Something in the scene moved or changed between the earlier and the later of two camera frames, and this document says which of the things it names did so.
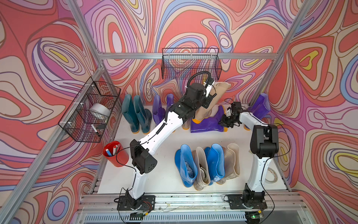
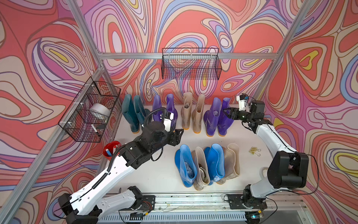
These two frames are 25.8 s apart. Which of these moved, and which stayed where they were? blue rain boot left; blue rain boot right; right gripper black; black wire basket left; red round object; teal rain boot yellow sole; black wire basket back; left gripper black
Moved: right gripper black; left gripper black
Stayed: blue rain boot right; blue rain boot left; black wire basket left; black wire basket back; red round object; teal rain boot yellow sole
